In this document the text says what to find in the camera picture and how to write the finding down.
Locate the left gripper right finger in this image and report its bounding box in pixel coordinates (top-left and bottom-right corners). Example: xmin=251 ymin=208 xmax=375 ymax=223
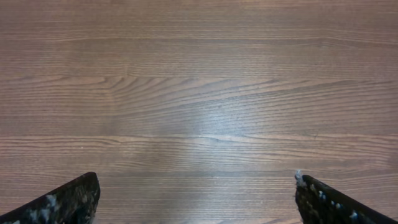
xmin=295 ymin=170 xmax=397 ymax=224

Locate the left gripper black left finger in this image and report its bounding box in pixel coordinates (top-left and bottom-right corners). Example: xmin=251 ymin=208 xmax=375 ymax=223
xmin=1 ymin=172 xmax=101 ymax=224

